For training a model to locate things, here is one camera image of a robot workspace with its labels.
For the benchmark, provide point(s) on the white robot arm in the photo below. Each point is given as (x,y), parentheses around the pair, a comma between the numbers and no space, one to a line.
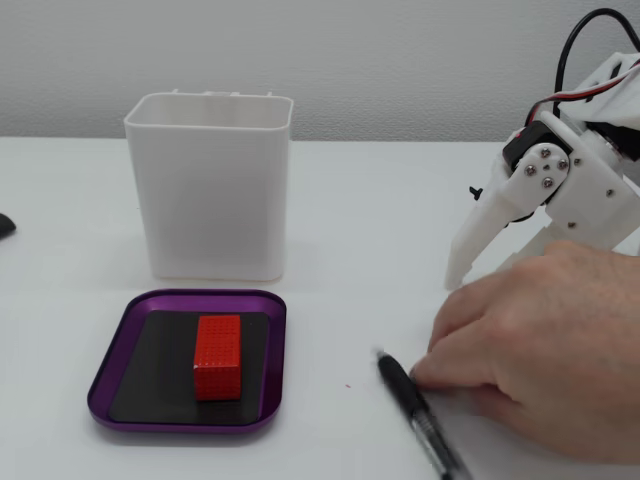
(612,90)

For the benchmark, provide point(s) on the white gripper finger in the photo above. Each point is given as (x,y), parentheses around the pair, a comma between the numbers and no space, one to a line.
(535,240)
(500,210)

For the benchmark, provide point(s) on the purple metal tray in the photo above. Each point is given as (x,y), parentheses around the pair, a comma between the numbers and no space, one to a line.
(150,300)

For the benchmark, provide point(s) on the black rounded object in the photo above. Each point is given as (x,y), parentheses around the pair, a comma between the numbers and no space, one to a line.
(6,226)

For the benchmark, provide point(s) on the red studded block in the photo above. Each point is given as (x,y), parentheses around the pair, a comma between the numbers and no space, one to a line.
(217,360)

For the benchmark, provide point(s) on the white plastic pen holder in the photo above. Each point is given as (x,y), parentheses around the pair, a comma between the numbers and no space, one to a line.
(210,200)

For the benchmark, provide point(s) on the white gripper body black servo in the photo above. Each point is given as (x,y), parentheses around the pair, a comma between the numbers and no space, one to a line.
(592,187)

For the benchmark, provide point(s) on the bare human hand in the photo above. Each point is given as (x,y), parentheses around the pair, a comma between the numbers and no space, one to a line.
(540,350)

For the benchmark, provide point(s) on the black clear ballpoint pen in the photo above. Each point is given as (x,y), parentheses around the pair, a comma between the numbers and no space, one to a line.
(415,405)

